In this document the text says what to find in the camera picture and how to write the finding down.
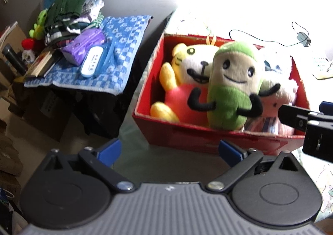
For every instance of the small green frog toy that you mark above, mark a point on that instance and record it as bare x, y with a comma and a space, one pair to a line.
40, 20

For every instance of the white power strip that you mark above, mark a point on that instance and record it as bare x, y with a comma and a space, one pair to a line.
321, 73

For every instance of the blue plastic clip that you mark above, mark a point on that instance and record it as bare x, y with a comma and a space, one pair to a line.
106, 55

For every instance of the brown cardboard box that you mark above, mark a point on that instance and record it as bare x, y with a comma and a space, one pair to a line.
44, 112

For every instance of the green bean plush toy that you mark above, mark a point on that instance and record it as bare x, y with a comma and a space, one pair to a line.
226, 99

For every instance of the pink plush toy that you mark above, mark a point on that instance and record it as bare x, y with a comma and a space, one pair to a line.
283, 94

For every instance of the white and blue case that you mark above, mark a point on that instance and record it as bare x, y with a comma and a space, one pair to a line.
92, 61

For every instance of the yellow tiger plush toy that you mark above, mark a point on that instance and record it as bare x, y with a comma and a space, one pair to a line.
190, 68

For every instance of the small red and white toy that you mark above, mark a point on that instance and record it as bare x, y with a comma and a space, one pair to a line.
27, 43

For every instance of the pile of folded clothes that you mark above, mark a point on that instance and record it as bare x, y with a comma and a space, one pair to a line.
67, 8

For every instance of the purple tissue pack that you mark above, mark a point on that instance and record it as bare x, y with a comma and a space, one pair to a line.
80, 47

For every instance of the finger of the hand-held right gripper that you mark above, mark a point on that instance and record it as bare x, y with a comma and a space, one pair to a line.
326, 106
294, 117

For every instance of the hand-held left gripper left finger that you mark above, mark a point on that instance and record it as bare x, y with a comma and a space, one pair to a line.
111, 149

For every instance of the black cylinder bottle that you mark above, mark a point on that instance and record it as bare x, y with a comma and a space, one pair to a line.
13, 59

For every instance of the red cardboard box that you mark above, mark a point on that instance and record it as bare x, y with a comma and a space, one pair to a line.
182, 138

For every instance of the dark side table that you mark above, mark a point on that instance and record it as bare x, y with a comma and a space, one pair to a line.
104, 112

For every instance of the blue floral towel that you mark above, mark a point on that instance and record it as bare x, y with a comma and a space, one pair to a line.
122, 50

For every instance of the black charger adapter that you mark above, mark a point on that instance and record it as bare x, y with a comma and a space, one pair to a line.
303, 39

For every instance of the white rabbit plush plain ears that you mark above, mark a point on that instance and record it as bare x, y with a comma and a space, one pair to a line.
275, 55

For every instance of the stack of books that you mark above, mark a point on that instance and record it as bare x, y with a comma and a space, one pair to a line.
41, 64

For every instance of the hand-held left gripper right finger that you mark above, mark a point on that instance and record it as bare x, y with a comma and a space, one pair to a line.
230, 153

